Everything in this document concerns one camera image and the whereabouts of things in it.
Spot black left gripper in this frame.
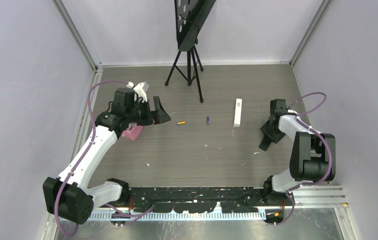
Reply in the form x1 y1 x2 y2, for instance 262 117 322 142
126 96 170 127

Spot white remote control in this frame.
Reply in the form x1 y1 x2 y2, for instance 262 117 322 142
233 98 242 127

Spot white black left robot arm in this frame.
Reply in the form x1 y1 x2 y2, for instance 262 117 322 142
43 86 171 225

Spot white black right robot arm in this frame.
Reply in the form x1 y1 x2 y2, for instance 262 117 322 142
259 99 336 205

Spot pink metronome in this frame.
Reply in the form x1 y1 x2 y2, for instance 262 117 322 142
122 123 143 141

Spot black music stand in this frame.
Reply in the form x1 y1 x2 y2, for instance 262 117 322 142
165 0 216 103

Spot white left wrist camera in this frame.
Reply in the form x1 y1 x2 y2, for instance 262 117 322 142
127 81 149 103

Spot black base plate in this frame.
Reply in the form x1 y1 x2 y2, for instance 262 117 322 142
122 186 292 215

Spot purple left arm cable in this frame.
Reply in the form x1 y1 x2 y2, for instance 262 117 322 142
54 79 155 238

